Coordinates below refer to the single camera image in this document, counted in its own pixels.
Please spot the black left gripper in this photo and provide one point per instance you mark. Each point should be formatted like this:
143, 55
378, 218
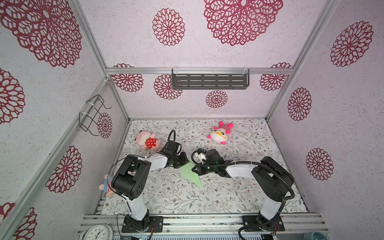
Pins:
184, 161

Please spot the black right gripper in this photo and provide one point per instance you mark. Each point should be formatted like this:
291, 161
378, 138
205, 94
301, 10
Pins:
199, 171

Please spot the light green paper sheet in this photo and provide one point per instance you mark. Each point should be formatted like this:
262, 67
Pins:
190, 175

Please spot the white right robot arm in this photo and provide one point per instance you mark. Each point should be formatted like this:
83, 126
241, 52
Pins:
273, 179

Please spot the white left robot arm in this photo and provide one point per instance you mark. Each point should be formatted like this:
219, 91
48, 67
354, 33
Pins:
131, 177

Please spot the white pink owl plush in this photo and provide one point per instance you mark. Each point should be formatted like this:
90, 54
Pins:
220, 134

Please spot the pink plush red dotted dress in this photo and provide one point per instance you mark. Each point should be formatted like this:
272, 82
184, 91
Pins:
147, 140

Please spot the striped hat doll plush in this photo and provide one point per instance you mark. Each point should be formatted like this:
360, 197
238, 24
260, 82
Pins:
106, 186

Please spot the white analog clock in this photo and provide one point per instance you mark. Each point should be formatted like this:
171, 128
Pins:
98, 232

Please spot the teal cup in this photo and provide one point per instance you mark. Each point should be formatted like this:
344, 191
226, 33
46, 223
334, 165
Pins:
315, 236

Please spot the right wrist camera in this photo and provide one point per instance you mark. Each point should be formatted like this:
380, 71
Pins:
210, 157

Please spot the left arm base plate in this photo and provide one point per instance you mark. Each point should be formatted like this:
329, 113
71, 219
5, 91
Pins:
149, 224

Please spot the grey wall shelf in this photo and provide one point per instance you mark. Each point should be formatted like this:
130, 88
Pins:
210, 81

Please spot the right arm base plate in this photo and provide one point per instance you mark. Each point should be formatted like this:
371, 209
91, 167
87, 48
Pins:
253, 223

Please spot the black wire wall rack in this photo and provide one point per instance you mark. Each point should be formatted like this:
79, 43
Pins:
102, 120

